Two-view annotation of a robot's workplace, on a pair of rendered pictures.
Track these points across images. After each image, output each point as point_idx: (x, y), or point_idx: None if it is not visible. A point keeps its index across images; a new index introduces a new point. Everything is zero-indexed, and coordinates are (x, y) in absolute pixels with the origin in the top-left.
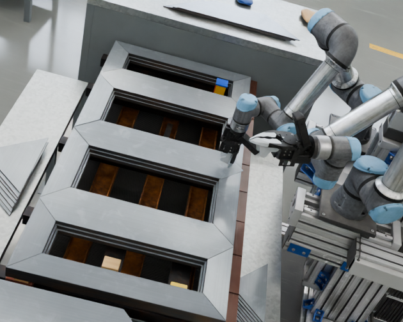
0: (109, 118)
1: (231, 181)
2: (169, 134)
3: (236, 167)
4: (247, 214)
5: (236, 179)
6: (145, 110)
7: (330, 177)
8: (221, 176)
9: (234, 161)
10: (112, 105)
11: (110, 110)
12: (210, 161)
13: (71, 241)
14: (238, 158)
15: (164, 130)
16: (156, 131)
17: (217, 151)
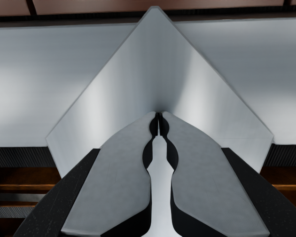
0: (26, 208)
1: (289, 83)
2: (24, 193)
3: (137, 65)
4: None
5: (274, 51)
6: None
7: None
8: (254, 140)
9: (92, 83)
10: None
11: (10, 209)
12: (155, 185)
13: None
14: (38, 56)
15: (10, 186)
16: None
17: (65, 167)
